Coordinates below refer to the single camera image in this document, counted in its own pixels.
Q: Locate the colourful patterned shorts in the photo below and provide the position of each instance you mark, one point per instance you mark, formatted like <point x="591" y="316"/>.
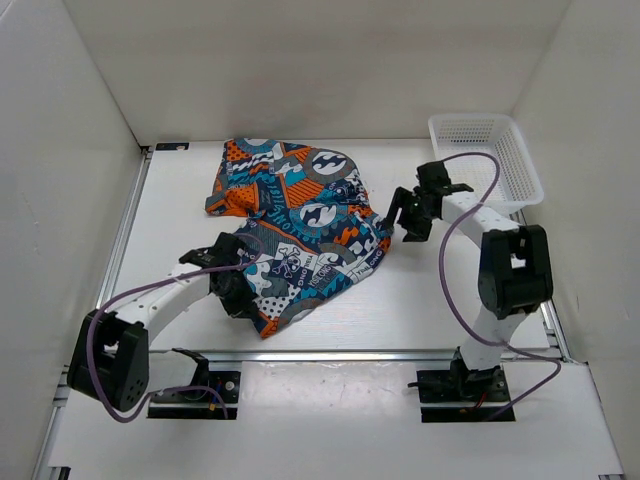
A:
<point x="309" y="230"/>

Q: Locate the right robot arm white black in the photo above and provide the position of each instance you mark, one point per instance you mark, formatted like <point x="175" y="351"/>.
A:
<point x="514" y="272"/>

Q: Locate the white plastic basket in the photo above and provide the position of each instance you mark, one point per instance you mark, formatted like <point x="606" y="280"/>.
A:
<point x="487" y="152"/>

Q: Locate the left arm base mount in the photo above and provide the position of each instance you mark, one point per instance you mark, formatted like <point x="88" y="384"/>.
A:
<point x="186" y="386"/>

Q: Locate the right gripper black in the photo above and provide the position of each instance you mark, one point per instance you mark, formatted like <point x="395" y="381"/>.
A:
<point x="415" y="232"/>

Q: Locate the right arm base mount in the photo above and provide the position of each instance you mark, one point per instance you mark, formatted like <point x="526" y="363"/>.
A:
<point x="460" y="395"/>

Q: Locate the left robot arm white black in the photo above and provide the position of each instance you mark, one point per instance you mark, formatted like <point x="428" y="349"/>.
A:
<point x="111" y="361"/>

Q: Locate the black label tag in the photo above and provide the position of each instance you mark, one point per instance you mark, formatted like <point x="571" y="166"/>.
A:
<point x="172" y="146"/>

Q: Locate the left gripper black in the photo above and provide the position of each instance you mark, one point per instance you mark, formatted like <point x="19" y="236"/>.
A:
<point x="245" y="304"/>

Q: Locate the aluminium rail front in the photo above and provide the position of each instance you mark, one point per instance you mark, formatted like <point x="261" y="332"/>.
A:
<point x="331" y="356"/>

